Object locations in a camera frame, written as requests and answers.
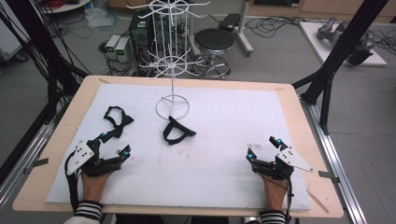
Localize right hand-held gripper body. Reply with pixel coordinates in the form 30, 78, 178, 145
251, 146, 315, 181

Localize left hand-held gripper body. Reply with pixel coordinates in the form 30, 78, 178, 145
64, 139, 123, 179

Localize white wire display rack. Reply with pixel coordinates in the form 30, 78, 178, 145
125, 0, 211, 121

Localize person's left hand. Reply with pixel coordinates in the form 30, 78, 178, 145
80, 172, 114, 203

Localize person's right hand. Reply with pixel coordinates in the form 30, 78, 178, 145
260, 174, 290, 213

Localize white foam mat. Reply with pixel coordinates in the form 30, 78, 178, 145
45, 83, 313, 211

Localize wooden stick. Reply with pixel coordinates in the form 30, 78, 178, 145
305, 188, 331, 215

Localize person's dark trousers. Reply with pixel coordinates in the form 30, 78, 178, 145
115, 214, 231, 224

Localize grey power supply unit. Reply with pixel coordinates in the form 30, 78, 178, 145
105, 34, 121, 62
115, 36, 132, 63

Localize white platform board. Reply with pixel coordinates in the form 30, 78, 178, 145
298, 21, 389, 67

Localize black computer tower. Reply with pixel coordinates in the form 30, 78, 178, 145
128, 9, 171, 69

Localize black round stool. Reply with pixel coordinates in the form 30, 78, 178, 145
193, 27, 233, 80

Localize clear plastic bag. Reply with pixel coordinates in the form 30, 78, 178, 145
84, 7, 120, 29

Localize grey robot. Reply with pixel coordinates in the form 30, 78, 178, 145
316, 16, 376, 66

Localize black box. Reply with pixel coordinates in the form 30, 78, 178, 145
218, 12, 243, 34

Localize grey equipment case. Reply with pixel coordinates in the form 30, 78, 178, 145
0, 18, 30, 63

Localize round white table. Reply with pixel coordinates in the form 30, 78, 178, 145
39, 0, 93, 15

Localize wooden cabinet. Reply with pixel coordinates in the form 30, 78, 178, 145
247, 0, 396, 23

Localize left hand-held gripper cable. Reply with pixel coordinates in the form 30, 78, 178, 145
64, 148, 81, 216

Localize hand-held gripper cable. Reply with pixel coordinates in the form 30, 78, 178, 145
284, 177, 296, 224
64, 148, 81, 216

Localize right hand-held gripper cable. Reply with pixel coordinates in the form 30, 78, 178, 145
284, 177, 296, 224

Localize metal bracket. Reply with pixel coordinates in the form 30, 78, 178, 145
318, 170, 341, 185
22, 157, 50, 175

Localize aluminium rail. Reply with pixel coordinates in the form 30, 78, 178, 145
299, 98, 369, 224
0, 121, 56, 213

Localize black floor cables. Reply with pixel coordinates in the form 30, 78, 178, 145
245, 15, 313, 40

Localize black metal frame post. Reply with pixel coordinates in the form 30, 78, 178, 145
291, 0, 390, 135
0, 0, 91, 125

